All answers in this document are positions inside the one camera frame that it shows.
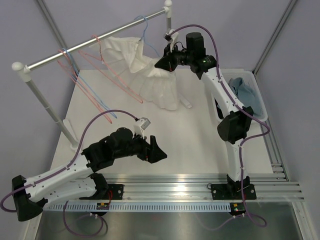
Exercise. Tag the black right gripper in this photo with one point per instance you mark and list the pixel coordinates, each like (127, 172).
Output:
(166, 62)

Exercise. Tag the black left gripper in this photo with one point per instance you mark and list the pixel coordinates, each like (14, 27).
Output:
(152, 152)

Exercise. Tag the blue hanger with white shirt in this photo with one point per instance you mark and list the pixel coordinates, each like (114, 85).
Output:
(144, 35)

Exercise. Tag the white shirt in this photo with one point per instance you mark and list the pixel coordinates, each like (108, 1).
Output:
(125, 56)

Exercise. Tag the light blue denim shirt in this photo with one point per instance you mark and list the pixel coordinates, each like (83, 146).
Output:
(245, 94)

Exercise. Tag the blue hanger with denim shirt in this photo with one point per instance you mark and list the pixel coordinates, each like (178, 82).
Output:
(87, 82)

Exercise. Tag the pink wire hanger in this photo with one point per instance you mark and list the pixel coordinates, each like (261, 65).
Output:
(65, 67)

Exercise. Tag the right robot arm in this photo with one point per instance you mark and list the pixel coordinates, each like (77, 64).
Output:
(237, 118)

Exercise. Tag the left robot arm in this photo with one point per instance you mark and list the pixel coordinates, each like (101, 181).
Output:
(81, 179)

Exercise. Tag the silver clothes rack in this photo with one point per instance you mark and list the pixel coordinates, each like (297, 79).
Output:
(23, 71)

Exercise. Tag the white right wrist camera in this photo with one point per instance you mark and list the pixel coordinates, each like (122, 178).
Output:
(171, 37)

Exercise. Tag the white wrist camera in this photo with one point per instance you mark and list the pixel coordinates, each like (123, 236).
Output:
(171, 37)
(140, 126)

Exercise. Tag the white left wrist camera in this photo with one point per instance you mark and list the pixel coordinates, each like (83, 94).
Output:
(140, 126)

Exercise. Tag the white slotted cable duct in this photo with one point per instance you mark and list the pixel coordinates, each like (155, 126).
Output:
(141, 207)

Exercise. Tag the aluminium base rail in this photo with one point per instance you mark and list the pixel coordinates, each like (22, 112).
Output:
(273, 187)

